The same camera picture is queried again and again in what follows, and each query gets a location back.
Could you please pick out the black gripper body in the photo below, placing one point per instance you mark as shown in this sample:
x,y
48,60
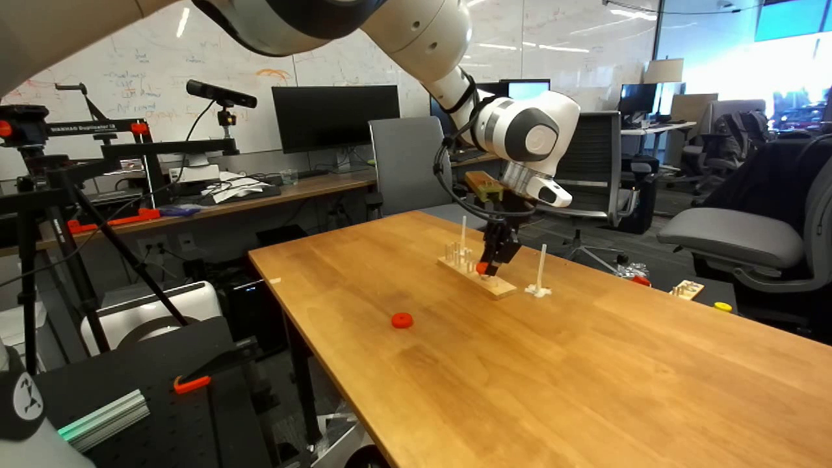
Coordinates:
x,y
502,233

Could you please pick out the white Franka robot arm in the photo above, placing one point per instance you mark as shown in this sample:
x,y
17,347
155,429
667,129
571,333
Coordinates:
x,y
521,130

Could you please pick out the wooden platform with pegs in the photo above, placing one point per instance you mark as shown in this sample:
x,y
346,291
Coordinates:
x,y
499,288

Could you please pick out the clear plastic peg stand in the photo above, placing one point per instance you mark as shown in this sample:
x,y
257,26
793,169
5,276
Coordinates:
x,y
538,291
464,255

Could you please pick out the black mesh office chair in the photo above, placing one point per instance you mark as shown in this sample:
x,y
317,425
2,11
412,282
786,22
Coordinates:
x,y
594,164

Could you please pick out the grey panel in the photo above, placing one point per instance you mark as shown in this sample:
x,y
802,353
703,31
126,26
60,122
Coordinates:
x,y
398,169

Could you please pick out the clear plastic piece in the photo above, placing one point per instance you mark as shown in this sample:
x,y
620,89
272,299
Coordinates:
x,y
628,268

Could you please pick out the small lit monitor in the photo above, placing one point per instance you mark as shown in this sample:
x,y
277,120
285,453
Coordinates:
x,y
529,87

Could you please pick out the tan wooden strip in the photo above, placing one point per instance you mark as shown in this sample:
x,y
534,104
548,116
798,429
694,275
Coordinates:
x,y
688,289

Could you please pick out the wide black monitor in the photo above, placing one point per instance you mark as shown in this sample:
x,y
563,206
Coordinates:
x,y
333,119

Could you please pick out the small yellow block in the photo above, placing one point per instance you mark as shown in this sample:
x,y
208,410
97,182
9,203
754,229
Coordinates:
x,y
721,304

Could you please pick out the white lamp shade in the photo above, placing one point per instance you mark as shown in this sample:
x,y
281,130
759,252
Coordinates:
x,y
663,72

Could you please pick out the dark background office chair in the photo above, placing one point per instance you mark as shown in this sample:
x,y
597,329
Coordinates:
x,y
715,143

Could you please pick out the grey office chair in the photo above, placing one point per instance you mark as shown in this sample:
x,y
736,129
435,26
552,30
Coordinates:
x,y
736,234

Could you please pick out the white papers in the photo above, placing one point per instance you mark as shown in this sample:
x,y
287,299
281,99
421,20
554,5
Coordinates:
x,y
234,189

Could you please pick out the white ABB box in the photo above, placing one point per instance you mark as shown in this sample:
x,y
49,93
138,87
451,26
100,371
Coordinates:
x,y
173,307

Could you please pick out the orange clamp hook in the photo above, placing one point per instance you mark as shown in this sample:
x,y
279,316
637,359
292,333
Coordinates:
x,y
190,382

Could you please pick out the orange bar clamp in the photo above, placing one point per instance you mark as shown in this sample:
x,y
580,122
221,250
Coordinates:
x,y
112,223

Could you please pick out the black equipment case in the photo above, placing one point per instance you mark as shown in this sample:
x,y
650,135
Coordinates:
x,y
130,390

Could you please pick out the aluminium tube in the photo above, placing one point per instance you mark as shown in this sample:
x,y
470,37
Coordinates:
x,y
105,419

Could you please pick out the black cap white logo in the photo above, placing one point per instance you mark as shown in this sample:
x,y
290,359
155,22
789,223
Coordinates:
x,y
22,398

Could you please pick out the wooden wall desk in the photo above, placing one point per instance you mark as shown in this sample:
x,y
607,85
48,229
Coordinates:
x,y
287,194

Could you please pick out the black depth camera bar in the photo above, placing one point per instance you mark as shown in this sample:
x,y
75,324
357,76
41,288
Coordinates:
x,y
221,93

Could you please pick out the black camera tripod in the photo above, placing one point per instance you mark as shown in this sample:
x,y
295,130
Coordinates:
x,y
26,262

